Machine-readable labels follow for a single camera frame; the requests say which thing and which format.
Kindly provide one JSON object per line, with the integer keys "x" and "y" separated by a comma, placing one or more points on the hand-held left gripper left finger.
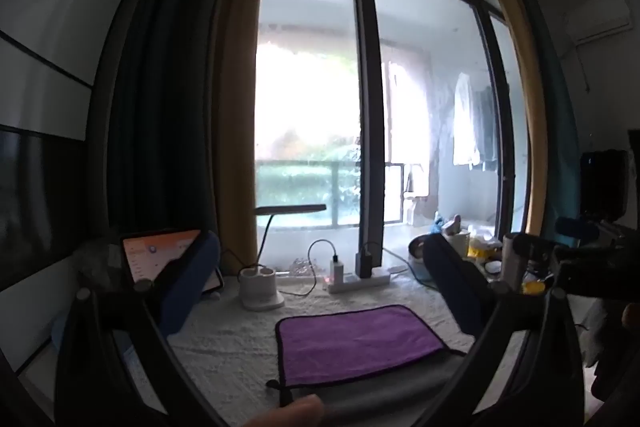
{"x": 187, "y": 279}

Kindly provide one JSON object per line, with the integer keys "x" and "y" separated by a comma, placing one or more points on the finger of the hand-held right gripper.
{"x": 577, "y": 228}

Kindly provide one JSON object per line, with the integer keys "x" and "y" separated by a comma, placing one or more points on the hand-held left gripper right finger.
{"x": 452, "y": 287}

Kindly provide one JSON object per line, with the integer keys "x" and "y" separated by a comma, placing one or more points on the grey towel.
{"x": 390, "y": 382}

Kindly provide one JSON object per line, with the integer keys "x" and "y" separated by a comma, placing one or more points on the purple towel with black edge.
{"x": 350, "y": 342}

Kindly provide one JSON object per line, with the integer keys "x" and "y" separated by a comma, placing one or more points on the person's right hand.
{"x": 632, "y": 319}

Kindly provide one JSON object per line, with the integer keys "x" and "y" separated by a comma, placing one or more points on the small white jar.
{"x": 492, "y": 270}

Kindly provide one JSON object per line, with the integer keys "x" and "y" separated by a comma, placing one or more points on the tablet with lit screen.
{"x": 150, "y": 252}

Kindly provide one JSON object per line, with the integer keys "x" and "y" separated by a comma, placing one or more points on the white cylinder bottle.
{"x": 514, "y": 264}

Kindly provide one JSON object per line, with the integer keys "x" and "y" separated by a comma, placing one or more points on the white fuzzy table cover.
{"x": 225, "y": 337}

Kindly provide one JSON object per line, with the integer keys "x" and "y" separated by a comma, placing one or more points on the white desk lamp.
{"x": 260, "y": 289}

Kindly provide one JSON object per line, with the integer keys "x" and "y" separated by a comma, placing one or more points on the teal curtain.
{"x": 560, "y": 117}

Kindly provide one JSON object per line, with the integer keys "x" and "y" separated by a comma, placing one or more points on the white power strip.
{"x": 365, "y": 282}

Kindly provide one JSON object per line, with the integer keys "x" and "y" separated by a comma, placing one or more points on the black charger plug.
{"x": 363, "y": 263}

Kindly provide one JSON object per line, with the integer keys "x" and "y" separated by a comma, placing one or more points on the white balcony fixture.
{"x": 415, "y": 197}

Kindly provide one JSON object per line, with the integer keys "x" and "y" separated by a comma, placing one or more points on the yellow curtain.
{"x": 240, "y": 117}
{"x": 525, "y": 107}

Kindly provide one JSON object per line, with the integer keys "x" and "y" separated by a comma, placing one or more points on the white charger plug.
{"x": 336, "y": 268}

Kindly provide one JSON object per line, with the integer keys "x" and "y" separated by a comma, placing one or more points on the hanging dark garment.
{"x": 487, "y": 132}

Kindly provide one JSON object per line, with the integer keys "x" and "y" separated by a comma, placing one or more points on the hanging white shirt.
{"x": 465, "y": 122}

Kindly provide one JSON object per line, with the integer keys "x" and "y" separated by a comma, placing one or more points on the white air conditioner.
{"x": 597, "y": 19}

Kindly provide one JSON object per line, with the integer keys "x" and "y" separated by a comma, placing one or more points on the dark green curtain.
{"x": 160, "y": 82}

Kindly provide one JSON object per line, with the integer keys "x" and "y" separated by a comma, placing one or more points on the black sliding door frame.
{"x": 370, "y": 107}

